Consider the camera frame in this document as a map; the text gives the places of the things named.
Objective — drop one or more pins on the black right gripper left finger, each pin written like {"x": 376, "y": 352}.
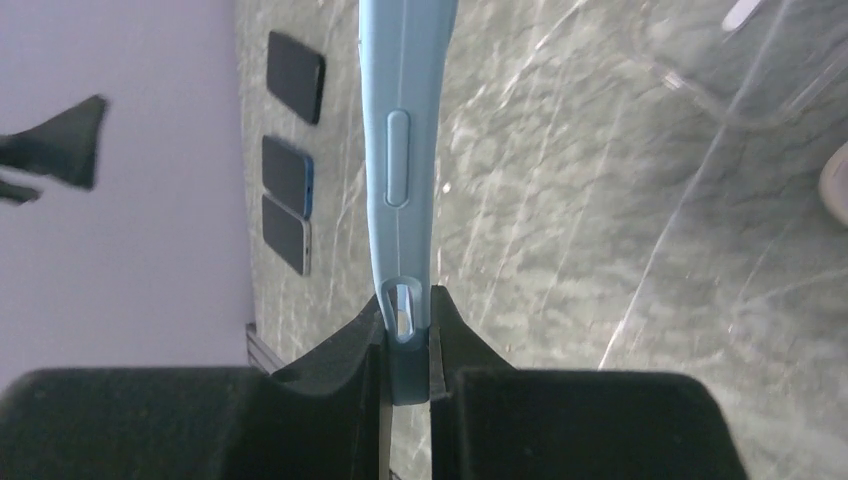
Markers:
{"x": 322, "y": 416}

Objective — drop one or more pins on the phone with black screen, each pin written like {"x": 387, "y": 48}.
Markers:
{"x": 288, "y": 175}

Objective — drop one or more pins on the clear transparent phone case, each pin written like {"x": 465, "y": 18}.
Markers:
{"x": 773, "y": 75}

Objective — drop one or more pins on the black phone without case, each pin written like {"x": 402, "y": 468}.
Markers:
{"x": 295, "y": 75}

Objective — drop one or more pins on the aluminium frame rail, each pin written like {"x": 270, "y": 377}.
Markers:
{"x": 260, "y": 355}

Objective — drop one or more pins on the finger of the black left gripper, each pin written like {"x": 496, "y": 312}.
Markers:
{"x": 64, "y": 147}
{"x": 18, "y": 194}

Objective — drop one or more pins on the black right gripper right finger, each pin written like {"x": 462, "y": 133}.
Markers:
{"x": 490, "y": 420}

